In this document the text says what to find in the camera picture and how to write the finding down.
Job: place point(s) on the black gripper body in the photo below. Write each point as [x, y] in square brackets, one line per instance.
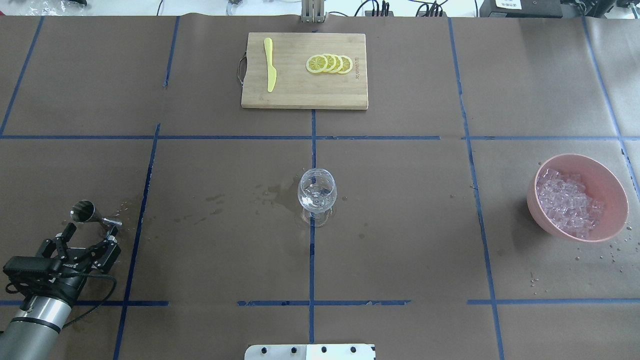
[68, 283]

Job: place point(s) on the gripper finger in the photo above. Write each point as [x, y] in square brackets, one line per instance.
[58, 244]
[109, 252]

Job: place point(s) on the steel jigger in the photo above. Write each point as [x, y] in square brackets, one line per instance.
[84, 211]

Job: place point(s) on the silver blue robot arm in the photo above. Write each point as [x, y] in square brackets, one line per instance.
[51, 282]

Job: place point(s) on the clear wine glass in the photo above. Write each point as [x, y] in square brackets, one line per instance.
[317, 193]

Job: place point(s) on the clear ice cubes pile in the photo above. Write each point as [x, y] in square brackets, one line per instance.
[564, 200]

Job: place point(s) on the crumpled clear plastic bag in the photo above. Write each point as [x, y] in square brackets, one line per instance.
[56, 8]

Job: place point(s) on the yellow plastic knife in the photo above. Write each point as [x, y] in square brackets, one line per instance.
[268, 45]

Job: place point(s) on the bamboo cutting board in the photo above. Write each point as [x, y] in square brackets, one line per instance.
[296, 88]

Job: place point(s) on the pink bowl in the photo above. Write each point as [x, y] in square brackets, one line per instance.
[600, 182]

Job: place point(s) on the black box device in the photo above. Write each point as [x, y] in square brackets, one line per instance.
[521, 9]

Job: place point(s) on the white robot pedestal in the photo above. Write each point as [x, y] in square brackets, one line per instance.
[331, 351]

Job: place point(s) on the aluminium frame post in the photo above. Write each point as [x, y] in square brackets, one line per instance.
[313, 11]

